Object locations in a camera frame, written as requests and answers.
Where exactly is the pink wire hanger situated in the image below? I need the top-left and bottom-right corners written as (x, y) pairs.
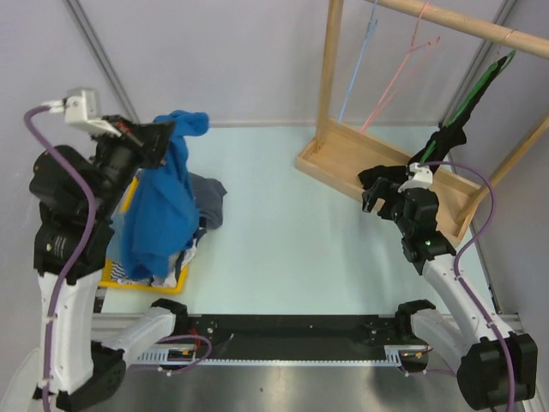
top-left (359, 2), bottom-right (440, 134)

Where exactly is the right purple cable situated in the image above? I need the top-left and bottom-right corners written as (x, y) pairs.
top-left (418, 161), bottom-right (522, 412)

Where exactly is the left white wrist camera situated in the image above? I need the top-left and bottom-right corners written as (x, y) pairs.
top-left (42, 88), bottom-right (121, 136)

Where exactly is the green hanger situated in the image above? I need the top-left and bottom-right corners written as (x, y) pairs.
top-left (408, 50), bottom-right (516, 164)

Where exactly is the wooden clothes rack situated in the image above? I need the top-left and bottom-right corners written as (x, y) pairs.
top-left (295, 1), bottom-right (548, 245)

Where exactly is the black garment on hanger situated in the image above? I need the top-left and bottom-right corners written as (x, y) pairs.
top-left (358, 52), bottom-right (515, 191)

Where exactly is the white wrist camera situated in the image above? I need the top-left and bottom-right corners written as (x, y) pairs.
top-left (397, 162), bottom-right (433, 193)
top-left (42, 88), bottom-right (121, 136)

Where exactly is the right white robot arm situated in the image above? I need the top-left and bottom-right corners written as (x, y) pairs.
top-left (363, 178), bottom-right (538, 410)

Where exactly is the light blue wire hanger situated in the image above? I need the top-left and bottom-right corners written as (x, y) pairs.
top-left (336, 1), bottom-right (378, 125)

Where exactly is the yellow plastic basket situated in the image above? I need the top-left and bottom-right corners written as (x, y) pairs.
top-left (97, 175), bottom-right (192, 296)

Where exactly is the grey-blue printed t-shirt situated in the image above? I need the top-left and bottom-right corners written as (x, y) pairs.
top-left (190, 173), bottom-right (227, 230)

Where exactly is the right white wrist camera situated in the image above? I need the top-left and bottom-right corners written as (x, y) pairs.
top-left (397, 162), bottom-right (433, 193)

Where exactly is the blue tank top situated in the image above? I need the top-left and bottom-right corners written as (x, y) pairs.
top-left (120, 110), bottom-right (209, 281)

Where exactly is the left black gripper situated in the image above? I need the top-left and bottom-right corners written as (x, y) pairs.
top-left (89, 111), bottom-right (177, 218)

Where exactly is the white garment with stripes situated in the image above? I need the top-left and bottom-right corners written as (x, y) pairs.
top-left (105, 231), bottom-right (207, 289)

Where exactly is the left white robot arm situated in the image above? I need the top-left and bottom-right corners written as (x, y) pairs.
top-left (29, 116), bottom-right (190, 411)

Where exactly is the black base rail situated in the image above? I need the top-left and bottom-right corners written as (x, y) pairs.
top-left (161, 314), bottom-right (429, 366)

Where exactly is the aluminium frame post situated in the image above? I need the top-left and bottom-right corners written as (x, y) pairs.
top-left (62, 0), bottom-right (140, 122)

